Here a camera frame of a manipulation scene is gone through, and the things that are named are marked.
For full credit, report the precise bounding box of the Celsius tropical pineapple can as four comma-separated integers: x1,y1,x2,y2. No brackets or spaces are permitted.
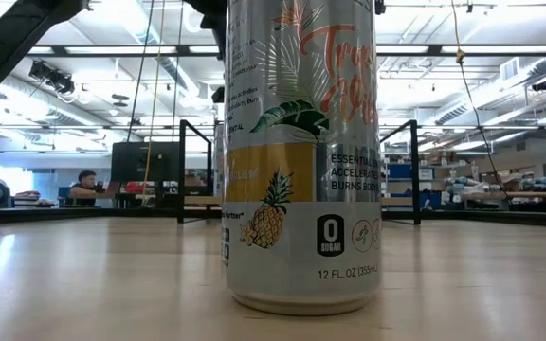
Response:
220,0,383,317

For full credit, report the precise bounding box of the shelving with blue bins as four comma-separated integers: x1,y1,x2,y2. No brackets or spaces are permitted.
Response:
386,160,445,210

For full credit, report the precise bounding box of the black monitor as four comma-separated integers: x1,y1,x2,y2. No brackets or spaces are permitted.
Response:
110,140,182,185

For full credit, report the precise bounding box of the red and white stack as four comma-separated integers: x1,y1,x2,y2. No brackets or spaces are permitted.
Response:
13,189,42,208

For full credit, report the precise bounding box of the cluttered wooden workbench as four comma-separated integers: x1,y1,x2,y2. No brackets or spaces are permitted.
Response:
443,170,546,213

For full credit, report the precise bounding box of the wooden shelf with black frame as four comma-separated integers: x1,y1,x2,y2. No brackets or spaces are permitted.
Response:
176,118,421,226

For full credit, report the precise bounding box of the yellow hanging rope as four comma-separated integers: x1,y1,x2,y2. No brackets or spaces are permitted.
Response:
450,0,509,195
140,0,166,203

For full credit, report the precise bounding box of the black hanging cable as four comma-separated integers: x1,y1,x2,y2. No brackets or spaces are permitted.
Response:
125,0,155,143

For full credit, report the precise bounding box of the black aluminium rig frame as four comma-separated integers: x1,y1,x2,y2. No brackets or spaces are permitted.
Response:
0,42,546,228

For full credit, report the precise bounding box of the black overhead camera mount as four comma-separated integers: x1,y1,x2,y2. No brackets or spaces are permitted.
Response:
27,60,76,96

